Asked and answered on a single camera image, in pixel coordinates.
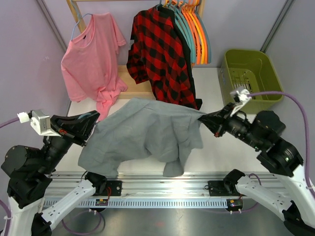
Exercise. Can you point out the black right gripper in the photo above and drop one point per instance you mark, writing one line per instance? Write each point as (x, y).
(218, 121)

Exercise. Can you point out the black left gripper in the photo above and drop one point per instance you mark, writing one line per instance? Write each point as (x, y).
(77, 130)

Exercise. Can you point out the grey button shirt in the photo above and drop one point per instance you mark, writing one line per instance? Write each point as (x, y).
(141, 129)

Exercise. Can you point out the teal plastic hanger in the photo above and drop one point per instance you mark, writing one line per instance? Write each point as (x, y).
(86, 116)

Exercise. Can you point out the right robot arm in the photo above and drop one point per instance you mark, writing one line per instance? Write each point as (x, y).
(280, 158)

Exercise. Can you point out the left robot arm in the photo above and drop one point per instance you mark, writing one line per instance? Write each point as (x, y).
(28, 169)

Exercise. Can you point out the pink t-shirt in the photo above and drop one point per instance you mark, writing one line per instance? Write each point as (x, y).
(90, 65)

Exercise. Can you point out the yellow plastic hanger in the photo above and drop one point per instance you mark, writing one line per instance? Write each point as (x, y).
(200, 39)

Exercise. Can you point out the red black plaid shirt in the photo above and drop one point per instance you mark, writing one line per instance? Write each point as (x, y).
(156, 55)

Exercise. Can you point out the orange plastic hanger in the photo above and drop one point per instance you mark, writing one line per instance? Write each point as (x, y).
(184, 26)

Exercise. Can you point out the teal empty hanger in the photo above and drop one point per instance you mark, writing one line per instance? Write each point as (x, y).
(199, 12)

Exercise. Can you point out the green plastic basket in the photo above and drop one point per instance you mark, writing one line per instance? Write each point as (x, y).
(250, 69)

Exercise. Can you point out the aluminium corner profile left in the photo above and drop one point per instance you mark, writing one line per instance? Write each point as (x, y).
(51, 23)

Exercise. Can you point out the aluminium corner profile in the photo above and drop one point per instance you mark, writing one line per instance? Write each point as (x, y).
(51, 23)
(277, 24)

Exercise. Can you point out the aluminium corner profile right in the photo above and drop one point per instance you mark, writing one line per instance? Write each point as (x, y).
(277, 24)

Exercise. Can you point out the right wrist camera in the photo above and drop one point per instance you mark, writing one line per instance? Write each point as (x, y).
(241, 97)

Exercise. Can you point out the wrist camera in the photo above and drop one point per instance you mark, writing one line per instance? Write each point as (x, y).
(241, 97)
(39, 121)

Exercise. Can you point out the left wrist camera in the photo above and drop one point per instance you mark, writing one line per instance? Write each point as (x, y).
(39, 121)

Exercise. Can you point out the wooden rack frame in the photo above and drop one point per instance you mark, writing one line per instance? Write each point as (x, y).
(142, 90)

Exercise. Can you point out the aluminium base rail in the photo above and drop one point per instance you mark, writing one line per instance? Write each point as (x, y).
(188, 186)

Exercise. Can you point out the white slotted cable duct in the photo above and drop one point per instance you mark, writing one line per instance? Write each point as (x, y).
(152, 203)

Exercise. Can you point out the light blue wire hanger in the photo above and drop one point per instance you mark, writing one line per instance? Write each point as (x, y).
(80, 24)

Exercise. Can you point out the wooden clothes rail rod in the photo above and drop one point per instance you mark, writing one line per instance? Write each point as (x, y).
(108, 0)

